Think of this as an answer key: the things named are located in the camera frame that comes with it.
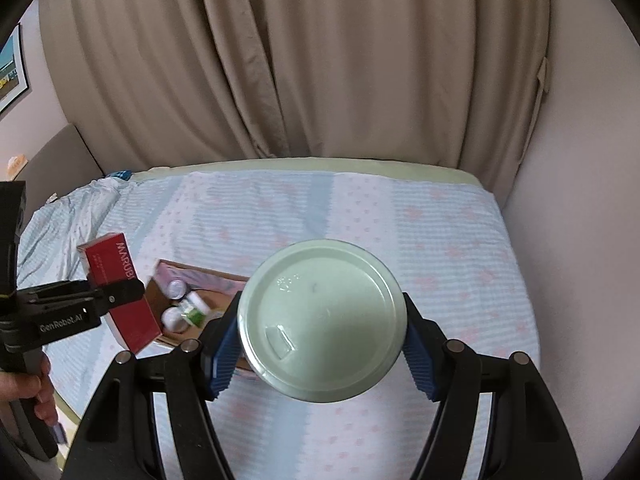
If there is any red small carton box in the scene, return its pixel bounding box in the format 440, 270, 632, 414
77, 233, 160, 354

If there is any white earbuds case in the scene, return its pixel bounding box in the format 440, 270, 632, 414
160, 307, 189, 334

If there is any silver lid red jar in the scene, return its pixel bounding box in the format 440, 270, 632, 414
166, 280, 189, 301

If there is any white lid green jar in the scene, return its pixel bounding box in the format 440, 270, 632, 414
179, 292, 210, 328

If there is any pale green lid jar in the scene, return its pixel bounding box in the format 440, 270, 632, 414
238, 240, 408, 403

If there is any person's left hand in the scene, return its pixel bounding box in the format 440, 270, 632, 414
0, 354, 58, 427

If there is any light blue crumpled blanket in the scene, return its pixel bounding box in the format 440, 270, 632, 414
17, 178, 129, 288

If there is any orange plush toy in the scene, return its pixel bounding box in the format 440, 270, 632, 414
6, 154, 28, 180

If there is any grey bed headboard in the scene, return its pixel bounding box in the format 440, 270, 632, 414
16, 124, 105, 226

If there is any pink patterned cardboard box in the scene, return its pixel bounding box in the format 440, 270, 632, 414
145, 259, 248, 347

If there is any blue pink checkered bedsheet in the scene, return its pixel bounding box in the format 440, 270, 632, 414
44, 167, 542, 480

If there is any framed landscape picture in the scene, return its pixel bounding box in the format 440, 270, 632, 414
0, 24, 29, 114

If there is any beige curtain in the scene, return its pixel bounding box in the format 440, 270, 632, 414
39, 0, 550, 203

